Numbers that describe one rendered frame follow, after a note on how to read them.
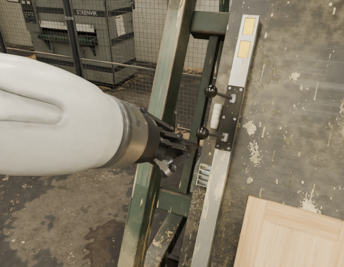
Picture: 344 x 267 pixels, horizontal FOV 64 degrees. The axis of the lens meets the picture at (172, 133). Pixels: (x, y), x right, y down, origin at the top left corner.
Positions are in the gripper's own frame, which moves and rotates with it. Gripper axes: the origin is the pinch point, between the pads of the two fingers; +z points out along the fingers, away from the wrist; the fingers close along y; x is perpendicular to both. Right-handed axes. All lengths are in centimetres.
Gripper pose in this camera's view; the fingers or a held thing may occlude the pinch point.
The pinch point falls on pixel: (185, 147)
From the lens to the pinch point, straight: 55.4
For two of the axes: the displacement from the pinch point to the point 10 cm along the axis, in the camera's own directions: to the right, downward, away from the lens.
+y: -4.7, -8.1, 3.5
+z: 4.6, 1.2, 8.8
